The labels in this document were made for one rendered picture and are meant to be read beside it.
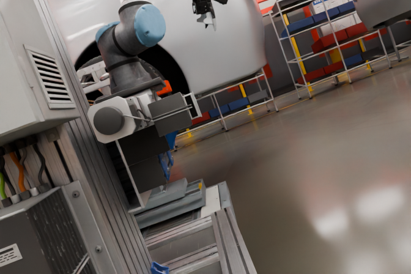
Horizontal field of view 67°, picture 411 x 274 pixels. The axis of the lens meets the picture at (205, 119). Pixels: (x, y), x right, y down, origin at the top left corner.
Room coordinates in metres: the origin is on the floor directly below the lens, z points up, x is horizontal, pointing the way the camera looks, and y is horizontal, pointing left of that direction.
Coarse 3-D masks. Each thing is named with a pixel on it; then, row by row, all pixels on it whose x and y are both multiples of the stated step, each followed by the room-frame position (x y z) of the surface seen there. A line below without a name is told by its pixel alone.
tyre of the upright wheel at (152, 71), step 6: (90, 60) 1.93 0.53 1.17; (96, 60) 1.92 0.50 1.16; (102, 60) 1.92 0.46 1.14; (84, 66) 1.93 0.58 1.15; (144, 66) 1.92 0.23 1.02; (150, 66) 1.93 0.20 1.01; (150, 72) 1.92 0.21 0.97; (156, 72) 1.92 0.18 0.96; (162, 78) 1.95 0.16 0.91; (162, 96) 1.92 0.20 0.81
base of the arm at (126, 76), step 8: (120, 64) 1.05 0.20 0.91; (128, 64) 1.06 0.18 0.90; (136, 64) 1.08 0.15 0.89; (112, 72) 1.06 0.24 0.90; (120, 72) 1.05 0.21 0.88; (128, 72) 1.05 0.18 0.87; (136, 72) 1.07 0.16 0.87; (144, 72) 1.09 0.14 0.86; (112, 80) 1.07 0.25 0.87; (120, 80) 1.04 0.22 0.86; (128, 80) 1.04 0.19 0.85; (136, 80) 1.04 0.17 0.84; (144, 80) 1.06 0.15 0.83; (112, 88) 1.07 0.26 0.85; (120, 88) 1.04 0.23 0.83
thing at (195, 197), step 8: (192, 184) 2.12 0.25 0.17; (200, 184) 2.03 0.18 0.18; (192, 192) 1.92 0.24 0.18; (200, 192) 1.91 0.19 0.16; (176, 200) 1.91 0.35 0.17; (184, 200) 1.86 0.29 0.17; (192, 200) 1.85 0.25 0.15; (200, 200) 1.85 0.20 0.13; (152, 208) 1.93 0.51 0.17; (160, 208) 1.91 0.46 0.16; (168, 208) 1.86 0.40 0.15; (176, 208) 1.86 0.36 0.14; (184, 208) 1.86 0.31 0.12; (192, 208) 1.86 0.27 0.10; (136, 216) 1.92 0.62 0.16; (144, 216) 1.86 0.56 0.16; (152, 216) 1.86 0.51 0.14; (160, 216) 1.86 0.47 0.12; (168, 216) 1.86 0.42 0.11; (144, 224) 1.86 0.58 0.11
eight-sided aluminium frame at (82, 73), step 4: (96, 64) 1.84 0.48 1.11; (100, 64) 1.84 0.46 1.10; (104, 64) 1.84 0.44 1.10; (84, 68) 1.84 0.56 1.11; (88, 68) 1.84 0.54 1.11; (92, 68) 1.85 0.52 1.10; (96, 68) 1.84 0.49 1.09; (80, 72) 1.84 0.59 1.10; (84, 72) 1.84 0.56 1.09; (88, 72) 1.84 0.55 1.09; (80, 76) 1.84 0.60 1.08; (84, 76) 1.88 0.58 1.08; (80, 80) 1.84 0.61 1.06; (84, 80) 1.90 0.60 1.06
